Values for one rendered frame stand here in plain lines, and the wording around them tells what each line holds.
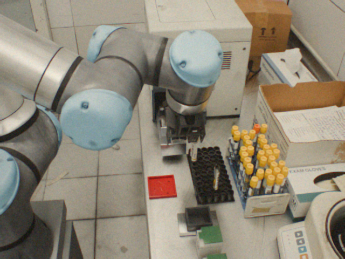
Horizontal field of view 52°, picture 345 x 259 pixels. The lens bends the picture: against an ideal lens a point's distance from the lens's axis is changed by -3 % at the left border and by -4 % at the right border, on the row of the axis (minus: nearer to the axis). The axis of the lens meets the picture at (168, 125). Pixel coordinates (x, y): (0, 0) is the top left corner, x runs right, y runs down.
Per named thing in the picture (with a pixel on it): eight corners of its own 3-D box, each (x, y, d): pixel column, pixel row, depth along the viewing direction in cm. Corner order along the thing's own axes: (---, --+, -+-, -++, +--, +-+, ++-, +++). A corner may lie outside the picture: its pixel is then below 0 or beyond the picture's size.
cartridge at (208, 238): (195, 244, 78) (197, 226, 74) (216, 242, 79) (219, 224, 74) (198, 261, 75) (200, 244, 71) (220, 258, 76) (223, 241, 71)
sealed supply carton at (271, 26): (218, 22, 167) (221, -17, 155) (268, 23, 166) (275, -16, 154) (227, 55, 143) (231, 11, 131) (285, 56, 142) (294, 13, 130)
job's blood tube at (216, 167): (211, 191, 89) (213, 163, 83) (216, 190, 90) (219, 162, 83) (212, 195, 88) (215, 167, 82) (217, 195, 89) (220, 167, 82)
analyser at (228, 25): (146, 73, 132) (143, -8, 113) (220, 69, 135) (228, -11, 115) (152, 128, 109) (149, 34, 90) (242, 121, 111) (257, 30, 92)
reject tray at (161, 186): (147, 178, 93) (146, 176, 93) (173, 176, 94) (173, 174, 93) (149, 199, 88) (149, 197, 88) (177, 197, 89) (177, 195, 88)
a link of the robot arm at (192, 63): (172, 19, 51) (231, 32, 51) (167, 59, 61) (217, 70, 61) (159, 66, 48) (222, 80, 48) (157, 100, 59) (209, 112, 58)
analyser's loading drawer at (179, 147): (154, 109, 112) (154, 95, 109) (176, 108, 113) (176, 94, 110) (160, 156, 97) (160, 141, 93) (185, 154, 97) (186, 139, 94)
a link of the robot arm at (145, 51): (76, 46, 47) (158, 63, 47) (103, 13, 56) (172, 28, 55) (76, 94, 52) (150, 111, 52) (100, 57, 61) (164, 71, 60)
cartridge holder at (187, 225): (177, 217, 84) (177, 207, 82) (215, 213, 85) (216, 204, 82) (179, 236, 80) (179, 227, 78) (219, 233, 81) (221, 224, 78)
